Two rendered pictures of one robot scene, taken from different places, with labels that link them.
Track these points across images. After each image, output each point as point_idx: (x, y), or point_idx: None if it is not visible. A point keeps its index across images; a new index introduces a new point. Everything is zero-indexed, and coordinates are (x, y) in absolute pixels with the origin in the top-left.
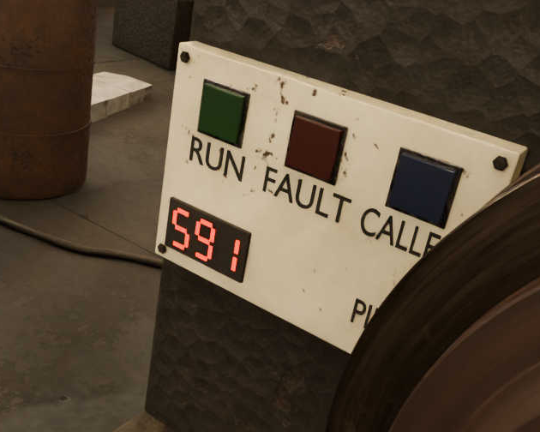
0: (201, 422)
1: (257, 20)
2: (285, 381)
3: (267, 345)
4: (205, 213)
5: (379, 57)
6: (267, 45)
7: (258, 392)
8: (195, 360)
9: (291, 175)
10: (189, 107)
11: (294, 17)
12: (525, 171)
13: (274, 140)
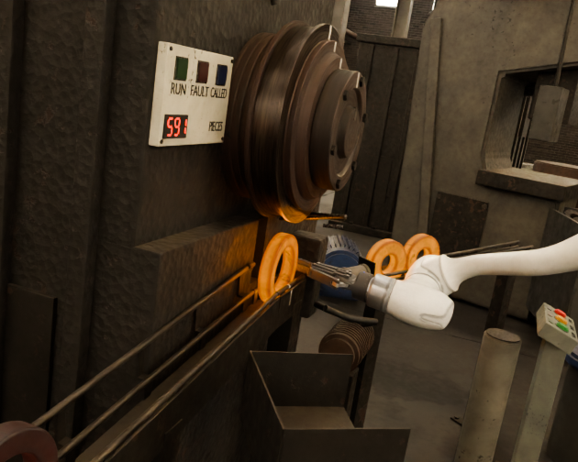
0: (158, 225)
1: (175, 28)
2: (183, 176)
3: (178, 164)
4: (176, 115)
5: (202, 37)
6: (178, 38)
7: (175, 189)
8: (156, 195)
9: (196, 85)
10: (171, 70)
11: (184, 26)
12: None
13: (193, 73)
